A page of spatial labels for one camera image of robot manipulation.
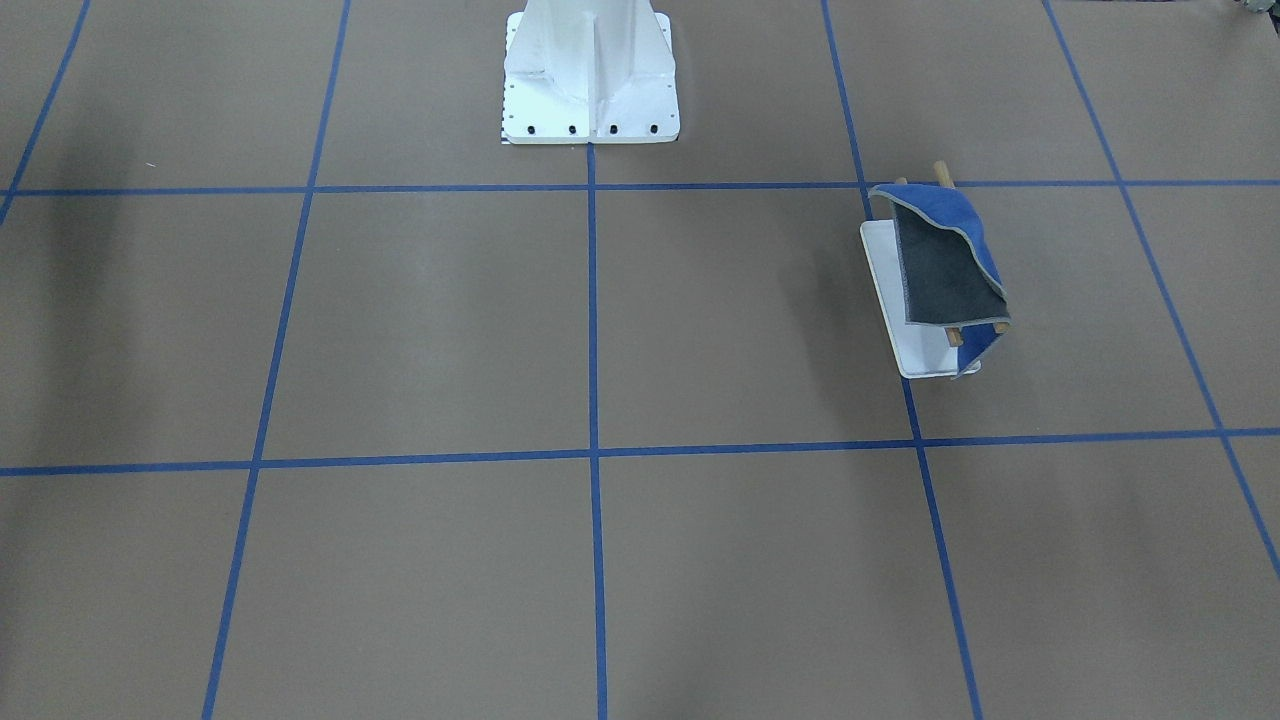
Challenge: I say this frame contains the white towel rack wooden bars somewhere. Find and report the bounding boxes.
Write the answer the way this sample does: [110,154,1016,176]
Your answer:
[860,160,1011,379]

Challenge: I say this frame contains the blue microfiber towel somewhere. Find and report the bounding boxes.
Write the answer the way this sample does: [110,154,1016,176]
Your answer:
[867,182,1012,379]

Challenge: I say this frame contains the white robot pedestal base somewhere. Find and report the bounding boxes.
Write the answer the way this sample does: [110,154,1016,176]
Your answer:
[500,1,681,145]

